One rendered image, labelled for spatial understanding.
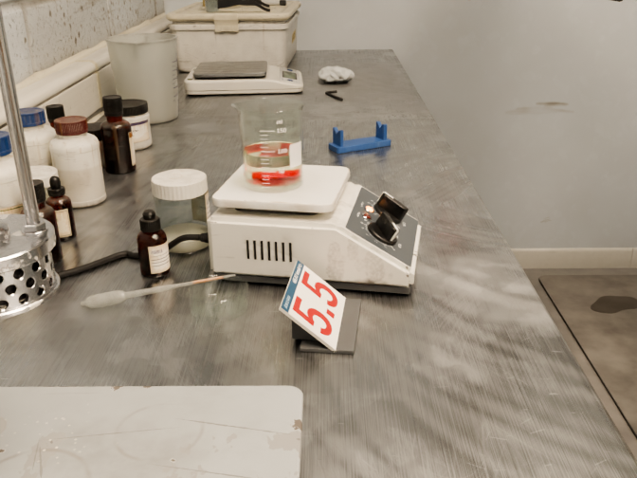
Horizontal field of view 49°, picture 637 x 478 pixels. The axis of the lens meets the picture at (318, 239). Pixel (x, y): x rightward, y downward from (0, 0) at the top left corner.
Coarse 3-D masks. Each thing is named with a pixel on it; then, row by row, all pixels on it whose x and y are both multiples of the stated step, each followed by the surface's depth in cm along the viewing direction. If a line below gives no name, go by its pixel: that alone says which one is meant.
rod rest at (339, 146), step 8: (336, 128) 111; (376, 128) 115; (384, 128) 113; (336, 136) 111; (376, 136) 115; (384, 136) 113; (336, 144) 111; (344, 144) 111; (352, 144) 111; (360, 144) 111; (368, 144) 112; (376, 144) 113; (384, 144) 113; (336, 152) 110; (344, 152) 110
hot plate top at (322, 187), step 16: (240, 176) 72; (304, 176) 72; (320, 176) 72; (336, 176) 72; (224, 192) 68; (240, 192) 68; (256, 192) 68; (304, 192) 68; (320, 192) 68; (336, 192) 68; (240, 208) 66; (256, 208) 66; (272, 208) 65; (288, 208) 65; (304, 208) 65; (320, 208) 65
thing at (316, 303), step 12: (300, 276) 62; (312, 276) 64; (300, 288) 61; (312, 288) 62; (324, 288) 64; (300, 300) 59; (312, 300) 61; (324, 300) 62; (336, 300) 64; (300, 312) 58; (312, 312) 59; (324, 312) 61; (336, 312) 62; (312, 324) 58; (324, 324) 59; (324, 336) 58
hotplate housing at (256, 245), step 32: (352, 192) 73; (224, 224) 66; (256, 224) 66; (288, 224) 66; (320, 224) 65; (224, 256) 68; (256, 256) 67; (288, 256) 67; (320, 256) 66; (352, 256) 65; (384, 256) 65; (416, 256) 69; (352, 288) 67; (384, 288) 66
